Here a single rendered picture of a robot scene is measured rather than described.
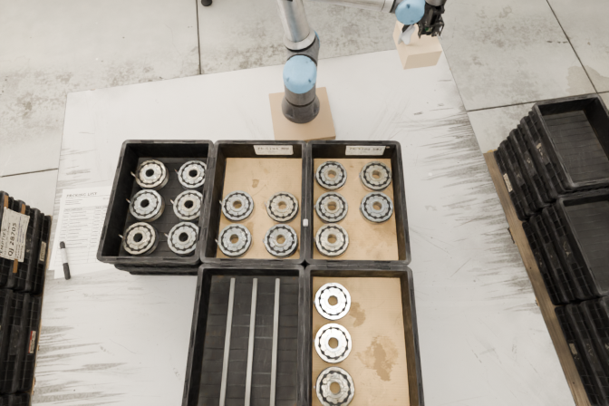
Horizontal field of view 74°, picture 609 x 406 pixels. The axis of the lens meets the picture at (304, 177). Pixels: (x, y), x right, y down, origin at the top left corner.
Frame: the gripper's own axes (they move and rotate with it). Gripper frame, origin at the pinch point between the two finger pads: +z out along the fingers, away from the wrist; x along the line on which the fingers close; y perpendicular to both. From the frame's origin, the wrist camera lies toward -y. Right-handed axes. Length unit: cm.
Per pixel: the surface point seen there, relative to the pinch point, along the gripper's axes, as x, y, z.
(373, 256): -30, 70, 12
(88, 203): -126, 33, 25
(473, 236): 8, 66, 25
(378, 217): -26, 59, 9
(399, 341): -28, 95, 12
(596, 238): 73, 68, 57
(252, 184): -64, 41, 12
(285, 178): -53, 40, 12
